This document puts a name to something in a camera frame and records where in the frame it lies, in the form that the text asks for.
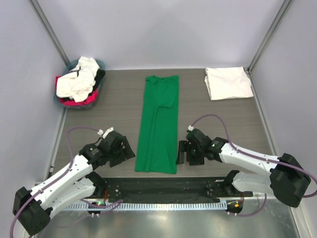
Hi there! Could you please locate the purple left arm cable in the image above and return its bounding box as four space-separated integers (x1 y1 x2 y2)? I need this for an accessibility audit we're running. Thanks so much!
9 126 124 238

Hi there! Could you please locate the aluminium corner post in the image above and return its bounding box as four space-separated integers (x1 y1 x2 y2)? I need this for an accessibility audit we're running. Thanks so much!
246 0 295 72
28 0 70 65

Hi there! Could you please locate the slotted cable duct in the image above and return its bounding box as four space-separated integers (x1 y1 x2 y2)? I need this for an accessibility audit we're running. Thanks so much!
64 200 227 212

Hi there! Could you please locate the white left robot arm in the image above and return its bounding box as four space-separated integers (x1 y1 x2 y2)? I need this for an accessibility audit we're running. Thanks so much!
9 128 135 237

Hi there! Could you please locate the green t shirt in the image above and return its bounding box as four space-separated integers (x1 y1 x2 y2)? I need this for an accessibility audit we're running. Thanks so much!
135 75 179 174

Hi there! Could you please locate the right aluminium corner post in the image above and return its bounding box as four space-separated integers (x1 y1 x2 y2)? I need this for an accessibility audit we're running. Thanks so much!
246 0 295 72

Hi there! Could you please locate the crumpled white t shirt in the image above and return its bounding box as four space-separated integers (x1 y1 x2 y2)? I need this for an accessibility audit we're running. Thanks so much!
56 56 100 103

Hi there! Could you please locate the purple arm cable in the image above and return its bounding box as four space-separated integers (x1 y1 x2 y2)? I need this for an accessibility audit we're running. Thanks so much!
9 126 124 238
189 114 317 218

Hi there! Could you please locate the blue laundry basket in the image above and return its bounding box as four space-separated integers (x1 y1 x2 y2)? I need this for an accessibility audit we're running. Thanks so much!
53 59 106 111

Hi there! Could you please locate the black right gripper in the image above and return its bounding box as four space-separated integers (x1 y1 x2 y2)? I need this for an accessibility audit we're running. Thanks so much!
176 139 205 165

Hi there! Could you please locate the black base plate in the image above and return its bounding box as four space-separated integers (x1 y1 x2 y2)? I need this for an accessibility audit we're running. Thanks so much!
89 177 253 204

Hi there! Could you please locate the pink t shirt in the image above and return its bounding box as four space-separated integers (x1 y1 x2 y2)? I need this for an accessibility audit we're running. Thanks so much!
54 72 99 107

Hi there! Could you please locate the left aluminium corner post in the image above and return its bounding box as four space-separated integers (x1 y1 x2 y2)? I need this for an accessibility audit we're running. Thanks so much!
28 0 70 65

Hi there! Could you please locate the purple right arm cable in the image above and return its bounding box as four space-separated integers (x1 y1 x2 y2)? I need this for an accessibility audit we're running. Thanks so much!
189 114 317 218

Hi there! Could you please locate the black t shirt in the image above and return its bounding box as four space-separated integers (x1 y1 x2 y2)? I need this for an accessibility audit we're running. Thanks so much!
94 69 106 87

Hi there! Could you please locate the folded white t shirt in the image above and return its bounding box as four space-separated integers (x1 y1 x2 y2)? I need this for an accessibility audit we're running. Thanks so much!
204 66 254 101

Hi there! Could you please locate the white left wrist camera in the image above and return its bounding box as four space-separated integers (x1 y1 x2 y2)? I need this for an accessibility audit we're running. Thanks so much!
97 127 114 139

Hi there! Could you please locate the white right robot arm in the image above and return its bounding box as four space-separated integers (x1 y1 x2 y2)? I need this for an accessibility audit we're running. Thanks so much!
176 128 311 208

